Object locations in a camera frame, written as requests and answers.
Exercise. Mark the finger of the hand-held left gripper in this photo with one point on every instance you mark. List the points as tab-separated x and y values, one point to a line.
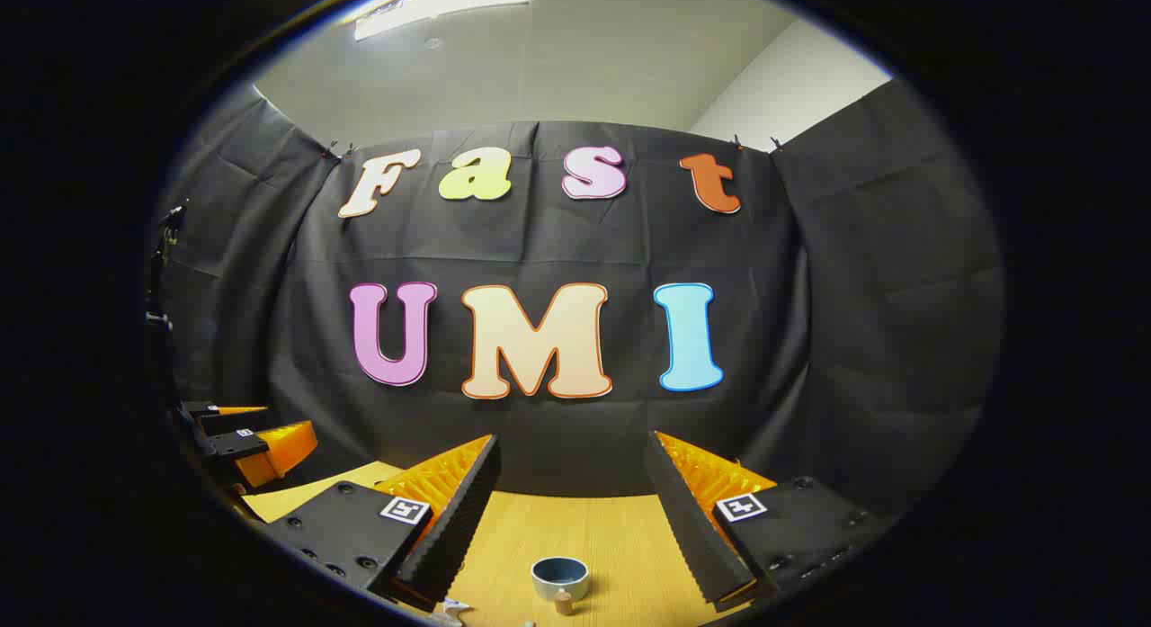
236	444
202	410

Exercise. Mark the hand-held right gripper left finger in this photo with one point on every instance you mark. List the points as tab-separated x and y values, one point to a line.
463	519

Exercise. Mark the ceiling light panel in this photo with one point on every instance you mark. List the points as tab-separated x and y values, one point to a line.
441	2

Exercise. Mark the wooden desktop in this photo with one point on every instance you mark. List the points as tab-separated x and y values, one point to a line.
620	537

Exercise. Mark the dark stand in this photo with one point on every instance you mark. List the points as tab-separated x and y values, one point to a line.
166	240

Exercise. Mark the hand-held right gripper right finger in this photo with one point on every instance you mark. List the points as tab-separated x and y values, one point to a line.
688	519

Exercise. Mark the white toothpaste tube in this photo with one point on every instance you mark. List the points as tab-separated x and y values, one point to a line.
454	607

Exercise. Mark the black backdrop cloth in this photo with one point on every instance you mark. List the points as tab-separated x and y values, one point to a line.
557	240

